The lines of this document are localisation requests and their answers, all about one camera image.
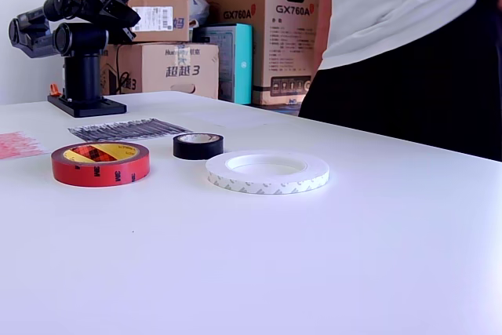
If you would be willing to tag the small black tape roll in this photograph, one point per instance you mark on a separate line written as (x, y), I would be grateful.
(196, 150)

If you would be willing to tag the red 3M tape roll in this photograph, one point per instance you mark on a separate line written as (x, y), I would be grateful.
(98, 174)

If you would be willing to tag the wide white tape roll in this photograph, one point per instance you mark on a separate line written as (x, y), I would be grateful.
(266, 188)

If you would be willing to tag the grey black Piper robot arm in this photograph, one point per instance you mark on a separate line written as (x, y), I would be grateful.
(84, 76)

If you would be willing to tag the brown carton with blue print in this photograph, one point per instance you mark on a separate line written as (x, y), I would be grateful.
(157, 76)

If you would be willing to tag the white plastic bag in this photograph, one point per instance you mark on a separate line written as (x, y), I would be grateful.
(200, 9)

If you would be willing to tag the orange clamp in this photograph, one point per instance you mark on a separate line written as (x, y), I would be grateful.
(55, 89)

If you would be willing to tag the black scribbled paper sheet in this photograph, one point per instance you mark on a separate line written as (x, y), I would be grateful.
(129, 129)

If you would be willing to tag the teal product box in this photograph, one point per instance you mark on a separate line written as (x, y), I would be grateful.
(243, 60)

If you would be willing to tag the tall GX760A cardboard carton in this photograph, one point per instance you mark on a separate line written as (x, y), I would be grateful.
(282, 37)

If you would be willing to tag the red scribbled paper sheet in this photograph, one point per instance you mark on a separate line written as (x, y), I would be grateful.
(19, 146)

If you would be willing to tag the person in white shirt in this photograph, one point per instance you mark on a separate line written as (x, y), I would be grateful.
(392, 17)

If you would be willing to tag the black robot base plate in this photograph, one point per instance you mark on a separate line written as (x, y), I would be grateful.
(86, 107)

